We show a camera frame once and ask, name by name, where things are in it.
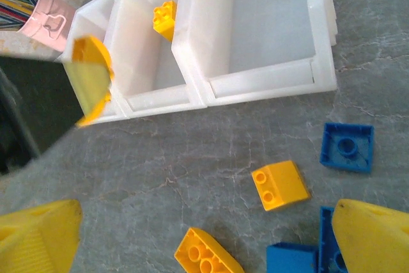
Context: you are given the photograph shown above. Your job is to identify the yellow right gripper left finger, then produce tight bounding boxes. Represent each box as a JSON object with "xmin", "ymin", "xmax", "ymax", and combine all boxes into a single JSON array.
[{"xmin": 0, "ymin": 199, "xmax": 84, "ymax": 273}]

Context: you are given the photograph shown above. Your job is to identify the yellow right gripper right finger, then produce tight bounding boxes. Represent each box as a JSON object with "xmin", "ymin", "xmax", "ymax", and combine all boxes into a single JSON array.
[{"xmin": 332, "ymin": 198, "xmax": 409, "ymax": 273}]

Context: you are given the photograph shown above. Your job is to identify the white plastic bin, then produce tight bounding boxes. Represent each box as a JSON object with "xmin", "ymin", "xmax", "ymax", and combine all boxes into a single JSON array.
[
  {"xmin": 104, "ymin": 0, "xmax": 207, "ymax": 119},
  {"xmin": 171, "ymin": 0, "xmax": 339, "ymax": 108},
  {"xmin": 56, "ymin": 0, "xmax": 129, "ymax": 127}
]

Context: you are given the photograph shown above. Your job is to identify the pink cup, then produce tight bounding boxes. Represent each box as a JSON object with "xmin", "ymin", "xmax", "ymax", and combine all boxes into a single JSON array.
[{"xmin": 15, "ymin": 0, "xmax": 78, "ymax": 53}]

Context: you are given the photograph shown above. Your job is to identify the long yellow lego brick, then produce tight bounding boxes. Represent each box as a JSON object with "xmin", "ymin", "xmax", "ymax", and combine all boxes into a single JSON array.
[{"xmin": 173, "ymin": 227, "xmax": 245, "ymax": 273}]

